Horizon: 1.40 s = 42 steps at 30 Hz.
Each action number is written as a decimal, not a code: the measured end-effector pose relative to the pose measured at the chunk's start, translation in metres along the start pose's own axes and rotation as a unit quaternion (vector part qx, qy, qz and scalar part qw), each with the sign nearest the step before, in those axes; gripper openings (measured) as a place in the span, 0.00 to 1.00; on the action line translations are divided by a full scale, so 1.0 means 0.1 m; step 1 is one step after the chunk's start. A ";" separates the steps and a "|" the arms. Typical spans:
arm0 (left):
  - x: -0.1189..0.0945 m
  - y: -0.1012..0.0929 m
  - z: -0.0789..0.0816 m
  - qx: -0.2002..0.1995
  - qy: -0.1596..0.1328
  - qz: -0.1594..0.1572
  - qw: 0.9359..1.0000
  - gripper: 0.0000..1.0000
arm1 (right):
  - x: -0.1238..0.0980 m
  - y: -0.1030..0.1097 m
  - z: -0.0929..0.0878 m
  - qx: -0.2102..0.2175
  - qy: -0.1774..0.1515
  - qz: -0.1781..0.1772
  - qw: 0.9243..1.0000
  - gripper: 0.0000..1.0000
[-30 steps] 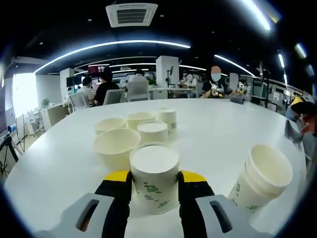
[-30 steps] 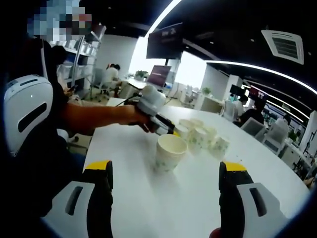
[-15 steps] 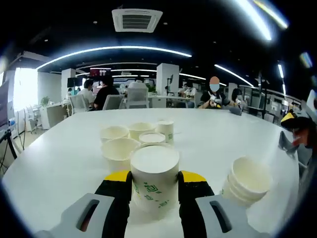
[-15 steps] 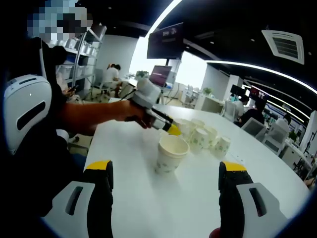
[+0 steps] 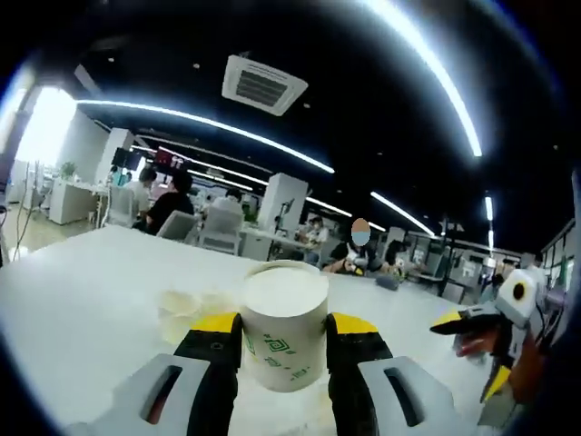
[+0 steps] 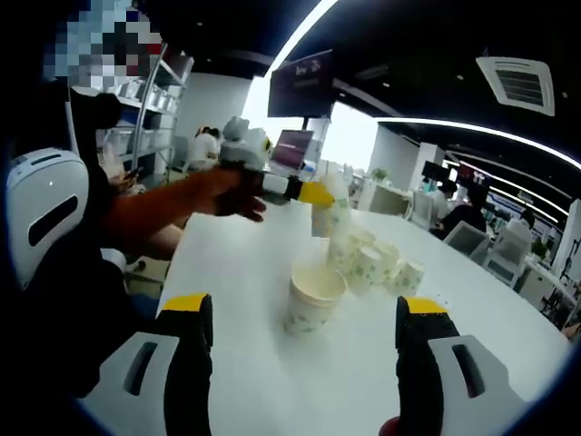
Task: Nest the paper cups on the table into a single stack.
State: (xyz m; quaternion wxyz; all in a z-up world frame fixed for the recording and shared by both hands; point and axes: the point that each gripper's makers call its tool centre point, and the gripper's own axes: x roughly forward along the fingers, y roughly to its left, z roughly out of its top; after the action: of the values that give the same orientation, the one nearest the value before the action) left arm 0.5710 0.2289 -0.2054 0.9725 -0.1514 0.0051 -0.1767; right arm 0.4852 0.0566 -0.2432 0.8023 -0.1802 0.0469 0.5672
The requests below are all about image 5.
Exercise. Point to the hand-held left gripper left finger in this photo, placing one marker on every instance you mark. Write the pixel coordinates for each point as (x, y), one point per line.
(213, 363)

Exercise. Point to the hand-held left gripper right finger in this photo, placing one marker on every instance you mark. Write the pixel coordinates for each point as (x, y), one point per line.
(354, 363)

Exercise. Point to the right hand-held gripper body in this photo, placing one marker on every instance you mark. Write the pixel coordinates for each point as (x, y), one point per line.
(522, 304)

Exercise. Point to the cluster of paper cups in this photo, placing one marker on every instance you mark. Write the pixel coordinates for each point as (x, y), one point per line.
(174, 313)

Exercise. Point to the green print paper cup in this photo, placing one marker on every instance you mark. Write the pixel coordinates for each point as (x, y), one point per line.
(283, 318)

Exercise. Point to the dark grey object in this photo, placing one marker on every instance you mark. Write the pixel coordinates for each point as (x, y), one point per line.
(388, 283)

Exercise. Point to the white ceiling light strip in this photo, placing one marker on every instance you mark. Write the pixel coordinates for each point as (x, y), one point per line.
(204, 121)
(399, 211)
(489, 209)
(470, 134)

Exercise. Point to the grey office chair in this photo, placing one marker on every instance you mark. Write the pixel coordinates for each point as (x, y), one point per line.
(120, 206)
(179, 224)
(222, 231)

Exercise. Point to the white table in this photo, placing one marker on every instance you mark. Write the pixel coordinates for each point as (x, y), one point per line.
(91, 295)

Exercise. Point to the green potted plant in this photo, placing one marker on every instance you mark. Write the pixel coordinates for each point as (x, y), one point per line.
(68, 169)
(249, 214)

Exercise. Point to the white office cabinet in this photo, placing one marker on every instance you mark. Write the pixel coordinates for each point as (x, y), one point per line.
(70, 200)

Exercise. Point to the white ceiling air vent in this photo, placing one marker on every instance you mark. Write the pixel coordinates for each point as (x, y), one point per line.
(263, 84)

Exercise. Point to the red wall screen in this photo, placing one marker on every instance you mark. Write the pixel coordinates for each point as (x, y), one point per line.
(168, 157)

